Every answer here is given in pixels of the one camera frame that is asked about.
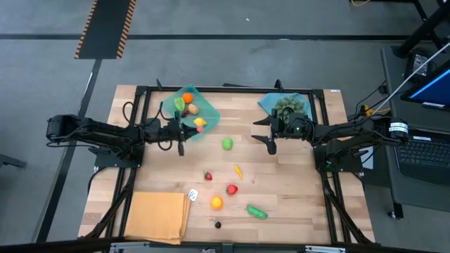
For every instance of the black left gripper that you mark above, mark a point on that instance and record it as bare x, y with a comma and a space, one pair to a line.
168, 130

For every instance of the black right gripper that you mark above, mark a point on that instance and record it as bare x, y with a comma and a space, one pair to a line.
293, 128

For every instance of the pink toy raspberry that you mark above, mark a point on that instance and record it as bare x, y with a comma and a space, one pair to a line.
199, 129

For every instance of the yellow toy lemon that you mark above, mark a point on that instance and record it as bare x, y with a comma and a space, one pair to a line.
200, 121

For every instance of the tan toy potato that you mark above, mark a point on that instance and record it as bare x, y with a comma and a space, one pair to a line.
193, 109

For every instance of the green toy starfruit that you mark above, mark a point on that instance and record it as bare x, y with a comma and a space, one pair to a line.
179, 104

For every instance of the textured orange toy tangerine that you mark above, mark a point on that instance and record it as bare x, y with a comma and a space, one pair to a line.
187, 97

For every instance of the round green toy fruit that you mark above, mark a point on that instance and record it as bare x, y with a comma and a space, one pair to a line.
227, 143

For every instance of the small red toy strawberry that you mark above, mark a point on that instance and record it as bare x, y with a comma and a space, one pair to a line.
208, 176

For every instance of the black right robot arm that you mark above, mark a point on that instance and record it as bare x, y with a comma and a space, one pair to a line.
351, 131

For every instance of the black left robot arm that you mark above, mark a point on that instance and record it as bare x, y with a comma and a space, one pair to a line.
105, 131

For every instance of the light blue cloth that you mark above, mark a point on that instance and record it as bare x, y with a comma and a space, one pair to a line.
264, 102

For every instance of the teal translucent plastic container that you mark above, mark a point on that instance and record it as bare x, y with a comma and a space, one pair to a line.
209, 109

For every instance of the green plant in white pot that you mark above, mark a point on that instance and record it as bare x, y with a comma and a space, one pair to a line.
290, 104

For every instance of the yellow toy pepper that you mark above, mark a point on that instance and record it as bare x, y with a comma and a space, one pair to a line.
238, 171

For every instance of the white paper tag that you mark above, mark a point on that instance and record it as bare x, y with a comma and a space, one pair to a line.
193, 195

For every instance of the smooth orange toy orange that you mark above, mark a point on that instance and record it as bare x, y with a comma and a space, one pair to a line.
217, 202

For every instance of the green toy pea pod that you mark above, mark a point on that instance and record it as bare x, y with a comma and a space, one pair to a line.
256, 212

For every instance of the folded yellow cloth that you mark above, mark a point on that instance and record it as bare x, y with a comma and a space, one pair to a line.
156, 217

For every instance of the glossy black toy fruit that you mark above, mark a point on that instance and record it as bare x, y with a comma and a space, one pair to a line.
218, 225

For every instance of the black rig crossbar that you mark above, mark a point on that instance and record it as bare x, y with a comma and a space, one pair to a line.
267, 248

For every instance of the hazard striped black floor mat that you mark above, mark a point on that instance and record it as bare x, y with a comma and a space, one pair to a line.
105, 28

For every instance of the open black laptop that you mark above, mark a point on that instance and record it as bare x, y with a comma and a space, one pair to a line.
422, 158

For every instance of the thin white rod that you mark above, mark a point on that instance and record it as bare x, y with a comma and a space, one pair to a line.
415, 75

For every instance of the black power adapter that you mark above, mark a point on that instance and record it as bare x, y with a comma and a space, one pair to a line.
418, 65

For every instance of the monitor with blue screen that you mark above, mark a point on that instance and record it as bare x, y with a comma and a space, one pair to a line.
436, 88

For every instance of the dark metal furniture leg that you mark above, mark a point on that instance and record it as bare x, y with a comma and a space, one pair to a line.
10, 161

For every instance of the black stand leg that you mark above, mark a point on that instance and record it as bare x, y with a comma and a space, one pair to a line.
422, 31

